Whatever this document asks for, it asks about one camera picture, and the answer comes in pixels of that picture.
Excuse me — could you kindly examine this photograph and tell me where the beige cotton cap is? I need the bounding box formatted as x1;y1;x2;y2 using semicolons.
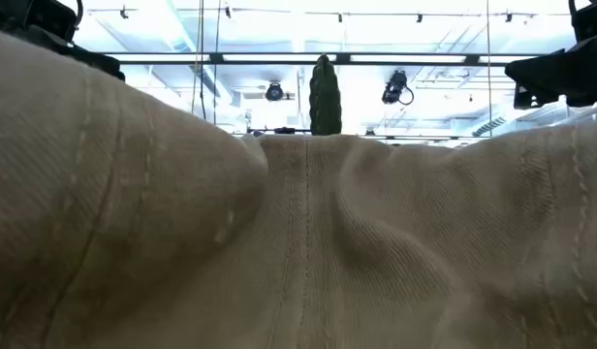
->
0;26;597;349

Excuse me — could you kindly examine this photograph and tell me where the thin hanging cable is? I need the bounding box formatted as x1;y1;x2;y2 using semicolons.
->
190;0;208;121
212;0;223;126
486;0;493;138

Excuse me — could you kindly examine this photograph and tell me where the black overhead camera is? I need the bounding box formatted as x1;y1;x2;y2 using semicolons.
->
265;80;286;103

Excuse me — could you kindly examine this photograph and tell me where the black hanging camera with cable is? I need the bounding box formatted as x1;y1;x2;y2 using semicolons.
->
381;69;416;107

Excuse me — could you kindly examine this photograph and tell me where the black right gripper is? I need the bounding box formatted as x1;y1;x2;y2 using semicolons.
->
504;32;597;111

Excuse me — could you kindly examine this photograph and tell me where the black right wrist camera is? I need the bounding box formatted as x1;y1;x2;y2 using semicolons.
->
568;0;597;43

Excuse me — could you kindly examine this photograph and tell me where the black overhead frame bar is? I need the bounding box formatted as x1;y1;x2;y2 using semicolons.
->
100;50;540;68

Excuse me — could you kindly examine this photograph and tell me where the ceiling track light rail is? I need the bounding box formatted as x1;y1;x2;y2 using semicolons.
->
87;5;571;24

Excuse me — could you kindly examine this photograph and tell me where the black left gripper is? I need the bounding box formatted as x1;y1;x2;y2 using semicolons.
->
16;26;126;82

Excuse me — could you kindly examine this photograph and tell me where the dark green cap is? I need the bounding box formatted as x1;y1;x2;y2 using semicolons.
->
308;52;343;137

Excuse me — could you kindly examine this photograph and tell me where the black horizontal frame rail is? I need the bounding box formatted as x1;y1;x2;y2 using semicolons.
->
233;126;491;143

